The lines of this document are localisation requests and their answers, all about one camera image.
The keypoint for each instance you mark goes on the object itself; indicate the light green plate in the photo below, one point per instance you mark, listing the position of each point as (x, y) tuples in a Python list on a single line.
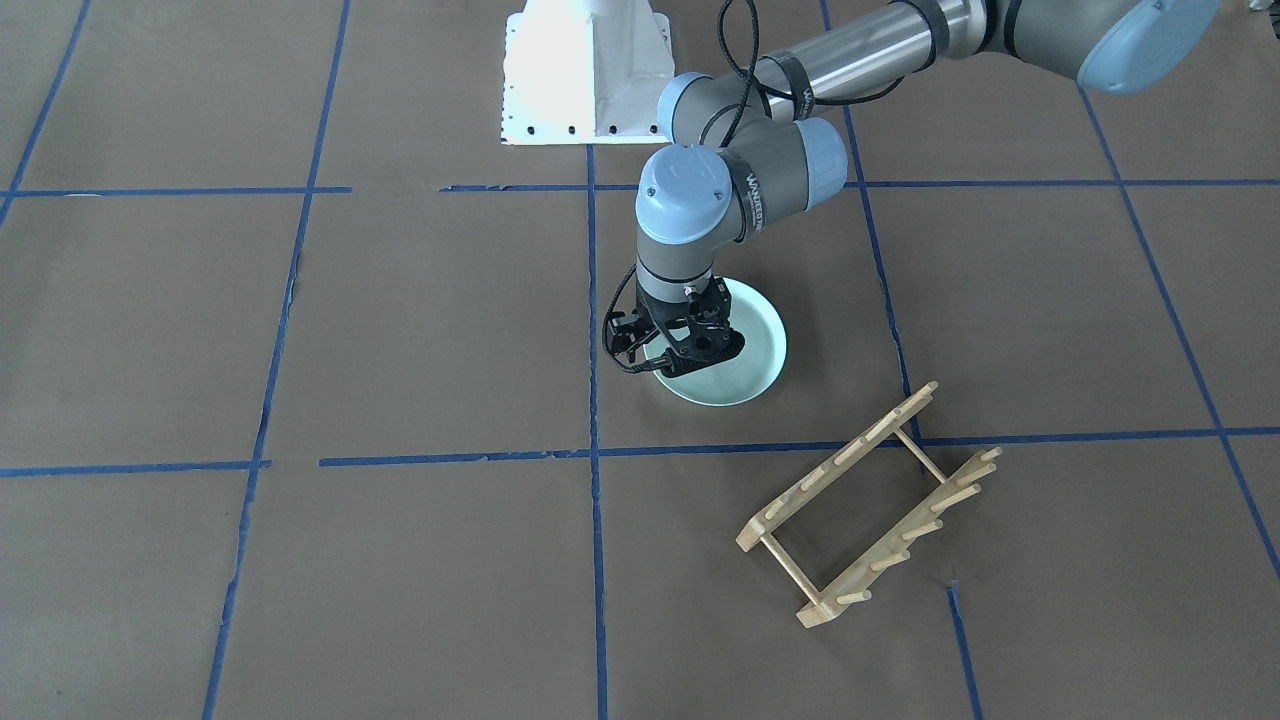
[(754, 370)]

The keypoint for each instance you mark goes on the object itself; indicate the wooden plate rack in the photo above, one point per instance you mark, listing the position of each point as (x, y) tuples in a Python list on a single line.
[(856, 513)]

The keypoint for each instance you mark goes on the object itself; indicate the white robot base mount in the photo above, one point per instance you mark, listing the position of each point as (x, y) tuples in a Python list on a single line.
[(584, 72)]

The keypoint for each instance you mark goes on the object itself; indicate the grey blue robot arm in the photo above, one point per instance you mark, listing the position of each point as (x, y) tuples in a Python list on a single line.
[(750, 149)]

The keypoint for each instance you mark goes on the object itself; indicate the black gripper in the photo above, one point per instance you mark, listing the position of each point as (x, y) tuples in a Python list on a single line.
[(622, 334)]

